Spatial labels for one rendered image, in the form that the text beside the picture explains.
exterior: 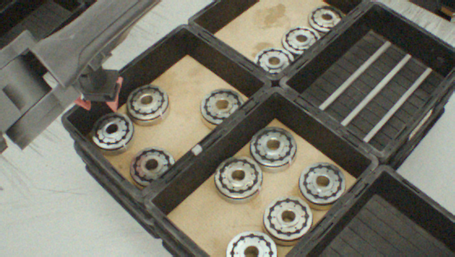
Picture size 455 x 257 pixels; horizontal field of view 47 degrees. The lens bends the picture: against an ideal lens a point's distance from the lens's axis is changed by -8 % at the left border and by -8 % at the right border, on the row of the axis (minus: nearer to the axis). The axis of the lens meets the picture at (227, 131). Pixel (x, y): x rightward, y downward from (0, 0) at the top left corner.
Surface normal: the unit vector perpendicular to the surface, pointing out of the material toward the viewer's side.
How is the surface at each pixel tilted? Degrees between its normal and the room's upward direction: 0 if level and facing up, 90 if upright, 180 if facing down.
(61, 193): 0
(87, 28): 42
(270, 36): 0
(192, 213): 0
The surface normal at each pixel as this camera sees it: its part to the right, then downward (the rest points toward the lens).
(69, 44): 0.30, 0.04
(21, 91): 0.50, -0.15
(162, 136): -0.05, -0.56
